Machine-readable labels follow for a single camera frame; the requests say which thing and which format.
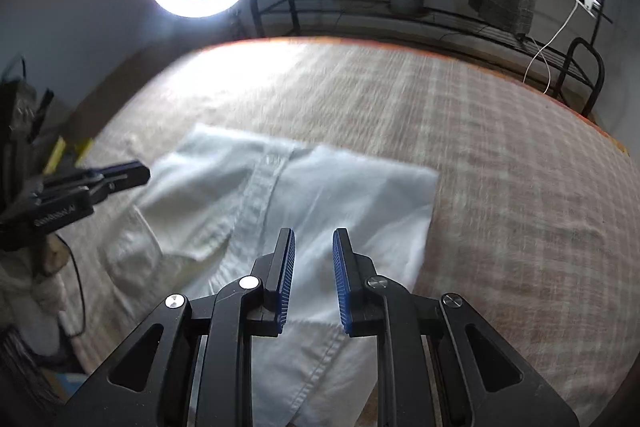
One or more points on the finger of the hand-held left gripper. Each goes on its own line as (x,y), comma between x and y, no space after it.
(132,172)
(107,192)

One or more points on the black metal bed frame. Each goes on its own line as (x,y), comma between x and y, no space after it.
(350,2)

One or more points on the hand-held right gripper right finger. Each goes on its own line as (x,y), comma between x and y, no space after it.
(342,287)

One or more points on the yellow bar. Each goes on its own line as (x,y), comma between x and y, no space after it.
(55,157)

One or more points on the beige plaid blanket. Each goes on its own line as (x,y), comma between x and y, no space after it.
(500,157)

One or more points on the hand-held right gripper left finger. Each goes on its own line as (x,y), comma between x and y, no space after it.
(285,282)

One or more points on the white shirt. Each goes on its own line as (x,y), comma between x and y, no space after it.
(325,187)

